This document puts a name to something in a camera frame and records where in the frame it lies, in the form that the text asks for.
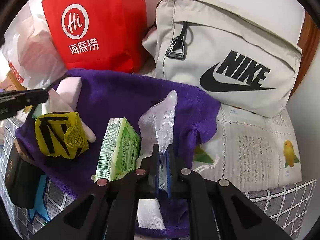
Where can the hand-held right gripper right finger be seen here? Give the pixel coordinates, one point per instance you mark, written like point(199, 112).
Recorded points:
point(170, 175)

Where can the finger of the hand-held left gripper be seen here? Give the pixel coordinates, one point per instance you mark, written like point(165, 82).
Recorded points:
point(30, 97)

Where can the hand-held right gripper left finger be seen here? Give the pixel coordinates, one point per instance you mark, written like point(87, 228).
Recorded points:
point(156, 172)

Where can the white sponge block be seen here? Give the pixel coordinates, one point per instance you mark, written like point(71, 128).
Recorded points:
point(71, 87)

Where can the clear bubble wrap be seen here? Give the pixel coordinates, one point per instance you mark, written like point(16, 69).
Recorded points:
point(160, 120)

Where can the green tissue packet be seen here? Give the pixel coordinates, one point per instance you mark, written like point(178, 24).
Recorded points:
point(120, 150)

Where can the white tissue sheet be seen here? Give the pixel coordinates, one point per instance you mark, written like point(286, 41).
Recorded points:
point(148, 215)

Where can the white plastic bag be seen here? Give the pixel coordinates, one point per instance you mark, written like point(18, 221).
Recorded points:
point(32, 50)

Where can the yellow black mesh pouch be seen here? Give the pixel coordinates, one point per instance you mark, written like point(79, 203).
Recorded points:
point(60, 135)

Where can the black box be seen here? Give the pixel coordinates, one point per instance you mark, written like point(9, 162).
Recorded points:
point(20, 180)

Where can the white printed sack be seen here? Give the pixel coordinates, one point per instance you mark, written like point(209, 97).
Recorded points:
point(250, 142)

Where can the purple towel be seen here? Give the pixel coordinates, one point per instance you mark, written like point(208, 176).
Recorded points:
point(125, 92)

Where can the blue printed packet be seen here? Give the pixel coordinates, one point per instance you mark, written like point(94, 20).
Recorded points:
point(37, 205)

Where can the red paper bag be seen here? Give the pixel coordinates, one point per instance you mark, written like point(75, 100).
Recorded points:
point(100, 17)

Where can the beige backpack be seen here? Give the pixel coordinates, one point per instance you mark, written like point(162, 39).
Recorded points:
point(212, 42)

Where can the brown wooden door frame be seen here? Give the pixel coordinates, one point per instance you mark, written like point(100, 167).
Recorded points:
point(307, 45)

